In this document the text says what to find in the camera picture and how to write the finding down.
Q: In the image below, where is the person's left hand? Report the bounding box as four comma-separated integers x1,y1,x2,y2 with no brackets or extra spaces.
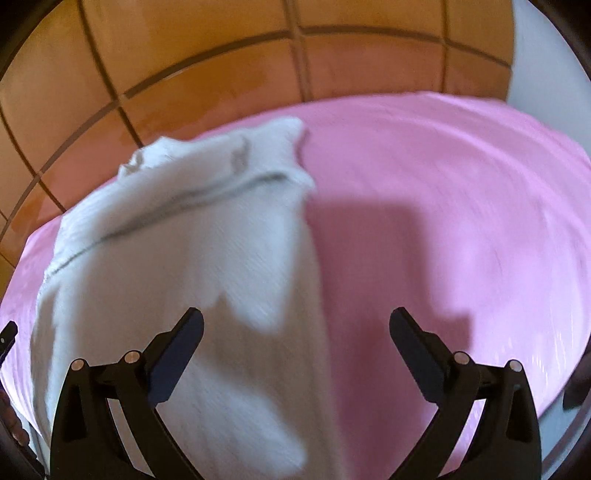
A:
0,388,31,449

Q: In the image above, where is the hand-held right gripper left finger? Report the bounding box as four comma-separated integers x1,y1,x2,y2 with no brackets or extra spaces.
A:
50,307,205,480

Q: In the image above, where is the pink blanket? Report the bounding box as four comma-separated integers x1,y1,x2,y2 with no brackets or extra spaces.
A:
0,90,591,480

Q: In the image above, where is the white knit sweater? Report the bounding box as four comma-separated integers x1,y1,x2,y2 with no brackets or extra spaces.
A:
30,116,352,480

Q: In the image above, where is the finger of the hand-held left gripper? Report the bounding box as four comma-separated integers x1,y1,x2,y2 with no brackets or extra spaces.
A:
0,320,18,372

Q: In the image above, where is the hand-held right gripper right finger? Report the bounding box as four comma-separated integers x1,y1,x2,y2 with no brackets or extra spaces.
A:
389,307,542,480

